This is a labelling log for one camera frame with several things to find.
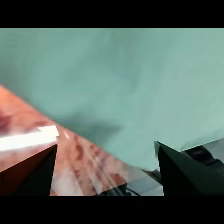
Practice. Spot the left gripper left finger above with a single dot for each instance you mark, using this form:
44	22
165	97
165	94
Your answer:
31	180

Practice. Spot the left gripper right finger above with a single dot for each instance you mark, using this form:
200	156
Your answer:
186	178

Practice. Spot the pale green shirt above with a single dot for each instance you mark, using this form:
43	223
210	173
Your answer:
126	83

